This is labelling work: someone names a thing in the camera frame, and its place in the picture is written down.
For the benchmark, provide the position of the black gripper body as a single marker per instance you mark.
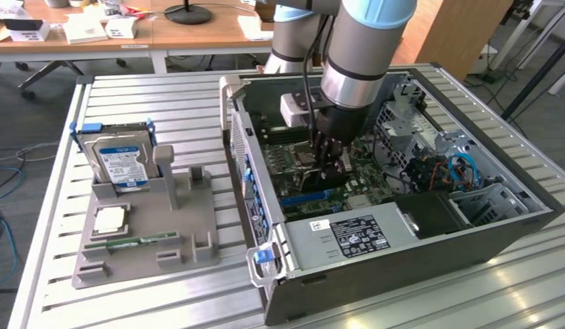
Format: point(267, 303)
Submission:
point(341, 123)

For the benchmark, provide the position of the black graphics card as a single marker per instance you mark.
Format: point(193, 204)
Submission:
point(316, 185)

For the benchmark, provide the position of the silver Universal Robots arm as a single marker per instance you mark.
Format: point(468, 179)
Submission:
point(364, 51)

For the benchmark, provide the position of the CPU socket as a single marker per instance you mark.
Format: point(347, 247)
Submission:
point(303, 156)

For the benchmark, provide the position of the green motherboard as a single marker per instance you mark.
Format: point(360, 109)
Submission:
point(369, 178)

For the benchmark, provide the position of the blue expansion slot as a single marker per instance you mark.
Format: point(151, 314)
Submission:
point(305, 199)

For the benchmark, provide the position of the silver metal drive cage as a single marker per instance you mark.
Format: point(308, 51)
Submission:
point(401, 130)

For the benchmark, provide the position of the silver power supply unit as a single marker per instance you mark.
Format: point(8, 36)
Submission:
point(356, 236)

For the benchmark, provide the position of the black plastic drive cover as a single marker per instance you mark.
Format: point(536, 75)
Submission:
point(428, 212)

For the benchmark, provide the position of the blue case release latch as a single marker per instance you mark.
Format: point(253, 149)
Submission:
point(263, 257)

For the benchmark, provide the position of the white paper stack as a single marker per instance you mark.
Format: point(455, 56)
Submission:
point(255, 29)

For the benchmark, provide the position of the silver disk bay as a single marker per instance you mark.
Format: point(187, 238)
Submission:
point(488, 202)

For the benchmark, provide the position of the black open PC case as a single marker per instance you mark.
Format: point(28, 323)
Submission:
point(401, 274)

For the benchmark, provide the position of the wooden cabinet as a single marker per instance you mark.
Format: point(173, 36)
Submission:
point(460, 34)

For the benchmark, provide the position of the wooden desk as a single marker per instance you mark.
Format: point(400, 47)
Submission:
point(35, 46)
point(219, 37)

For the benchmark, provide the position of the brown cardboard box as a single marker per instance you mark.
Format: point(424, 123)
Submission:
point(264, 10)

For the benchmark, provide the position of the grey parts rack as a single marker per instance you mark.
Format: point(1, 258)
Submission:
point(145, 219)

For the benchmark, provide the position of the hard disk in blue carrier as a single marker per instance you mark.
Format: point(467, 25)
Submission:
point(120, 161)

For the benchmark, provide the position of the black tripod pole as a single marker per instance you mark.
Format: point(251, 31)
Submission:
point(539, 79)

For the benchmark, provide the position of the black lamp base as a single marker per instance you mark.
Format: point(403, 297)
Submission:
point(188, 15)

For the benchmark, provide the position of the silver CPU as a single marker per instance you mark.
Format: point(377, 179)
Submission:
point(108, 221)

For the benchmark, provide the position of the small white box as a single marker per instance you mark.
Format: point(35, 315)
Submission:
point(121, 29)

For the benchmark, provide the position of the large white box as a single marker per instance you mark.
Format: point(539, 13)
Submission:
point(85, 31)

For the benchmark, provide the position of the black desk leg with castors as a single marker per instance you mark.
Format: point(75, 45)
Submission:
point(49, 73)

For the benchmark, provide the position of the white box with black label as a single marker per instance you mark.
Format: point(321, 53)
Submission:
point(31, 35)

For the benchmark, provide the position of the black flat device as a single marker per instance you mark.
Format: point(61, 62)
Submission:
point(24, 24)

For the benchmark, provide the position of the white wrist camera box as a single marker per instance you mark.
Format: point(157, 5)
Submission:
point(296, 111)

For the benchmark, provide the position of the white table frame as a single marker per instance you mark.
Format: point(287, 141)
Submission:
point(500, 58)

